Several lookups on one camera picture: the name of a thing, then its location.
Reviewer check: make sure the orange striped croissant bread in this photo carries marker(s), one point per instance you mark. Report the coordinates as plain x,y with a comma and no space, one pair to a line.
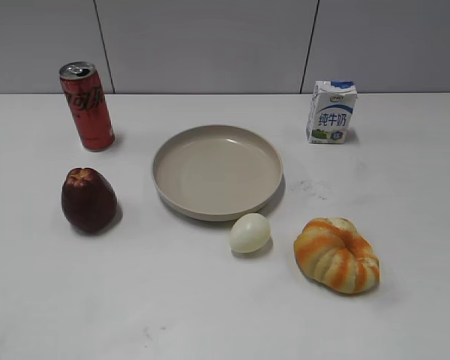
332,252

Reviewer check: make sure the beige round plate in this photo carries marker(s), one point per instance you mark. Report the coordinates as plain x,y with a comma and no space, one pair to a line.
217,172

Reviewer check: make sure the white egg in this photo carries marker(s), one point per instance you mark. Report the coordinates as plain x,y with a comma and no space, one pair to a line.
249,233

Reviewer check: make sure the white blue milk carton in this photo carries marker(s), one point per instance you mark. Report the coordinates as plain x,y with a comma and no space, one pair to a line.
331,108

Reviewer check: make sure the dark red wax apple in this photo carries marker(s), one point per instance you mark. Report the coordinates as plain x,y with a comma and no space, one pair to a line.
88,200

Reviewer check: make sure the red cola can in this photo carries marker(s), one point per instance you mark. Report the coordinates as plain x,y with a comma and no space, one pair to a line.
84,94

